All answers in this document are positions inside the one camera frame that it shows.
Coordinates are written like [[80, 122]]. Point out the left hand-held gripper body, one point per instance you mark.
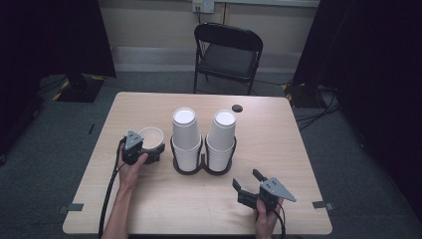
[[132, 146]]

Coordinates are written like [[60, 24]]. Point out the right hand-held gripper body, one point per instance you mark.
[[275, 189]]

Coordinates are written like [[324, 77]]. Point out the white paper cup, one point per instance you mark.
[[152, 137]]

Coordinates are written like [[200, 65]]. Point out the black double cup holder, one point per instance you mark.
[[201, 166]]

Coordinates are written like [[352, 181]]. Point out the stack of white cups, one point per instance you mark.
[[222, 134], [185, 132]]

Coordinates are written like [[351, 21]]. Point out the person's left hand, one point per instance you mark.
[[127, 174]]

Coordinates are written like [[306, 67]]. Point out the person's right hand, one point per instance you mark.
[[267, 224]]

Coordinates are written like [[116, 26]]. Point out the small black floor item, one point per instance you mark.
[[91, 129]]

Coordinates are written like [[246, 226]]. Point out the grey tape piece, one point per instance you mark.
[[321, 204], [74, 207]]

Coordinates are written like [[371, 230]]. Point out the black table grommet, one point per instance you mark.
[[237, 108]]

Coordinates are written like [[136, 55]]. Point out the black stand base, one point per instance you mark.
[[81, 89], [300, 96]]

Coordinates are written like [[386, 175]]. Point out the black folding chair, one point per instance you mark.
[[229, 61]]

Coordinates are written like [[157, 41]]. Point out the dark curtain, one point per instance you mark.
[[40, 49], [375, 83]]

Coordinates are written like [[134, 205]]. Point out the white wall outlet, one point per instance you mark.
[[203, 6]]

